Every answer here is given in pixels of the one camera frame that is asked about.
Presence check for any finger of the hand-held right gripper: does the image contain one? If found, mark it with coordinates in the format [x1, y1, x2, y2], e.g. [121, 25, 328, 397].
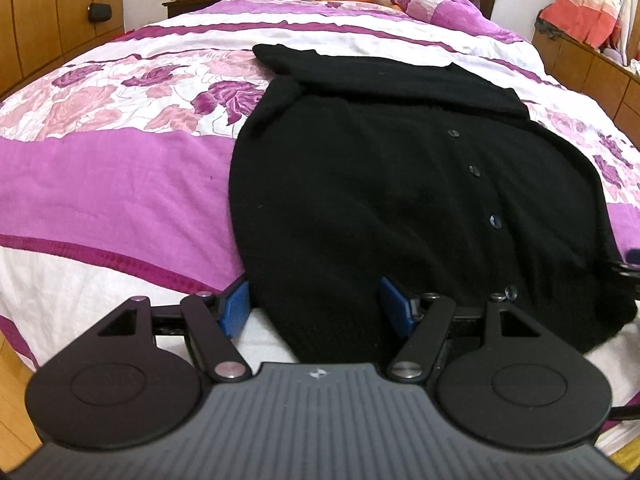
[611, 247, 640, 281]

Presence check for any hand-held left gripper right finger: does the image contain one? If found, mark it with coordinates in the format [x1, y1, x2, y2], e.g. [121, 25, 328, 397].
[378, 276, 548, 385]

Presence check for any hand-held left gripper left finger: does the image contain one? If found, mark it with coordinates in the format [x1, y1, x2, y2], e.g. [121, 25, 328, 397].
[95, 279, 253, 382]

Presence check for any black button cardigan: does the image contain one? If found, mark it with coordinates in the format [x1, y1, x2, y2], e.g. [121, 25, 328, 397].
[227, 42, 638, 366]

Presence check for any bed with floral purple cover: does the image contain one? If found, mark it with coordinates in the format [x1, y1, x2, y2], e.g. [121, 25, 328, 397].
[0, 0, 640, 461]

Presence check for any brown wooden cabinet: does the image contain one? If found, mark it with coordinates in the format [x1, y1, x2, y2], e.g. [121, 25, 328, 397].
[531, 25, 640, 136]

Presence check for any dark cloth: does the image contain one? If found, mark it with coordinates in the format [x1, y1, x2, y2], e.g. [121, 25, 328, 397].
[534, 10, 568, 42]

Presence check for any orange and cream cloth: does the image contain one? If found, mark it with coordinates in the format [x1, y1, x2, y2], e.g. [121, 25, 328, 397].
[540, 0, 640, 63]

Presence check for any purple floral folded blanket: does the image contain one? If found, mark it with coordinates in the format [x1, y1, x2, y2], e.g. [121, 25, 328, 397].
[390, 0, 496, 31]

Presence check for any dark wooden nightstand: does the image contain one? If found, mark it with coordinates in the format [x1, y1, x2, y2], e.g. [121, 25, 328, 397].
[162, 0, 231, 18]

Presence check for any brown wooden wardrobe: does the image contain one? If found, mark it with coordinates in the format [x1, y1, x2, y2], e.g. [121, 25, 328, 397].
[0, 0, 125, 98]

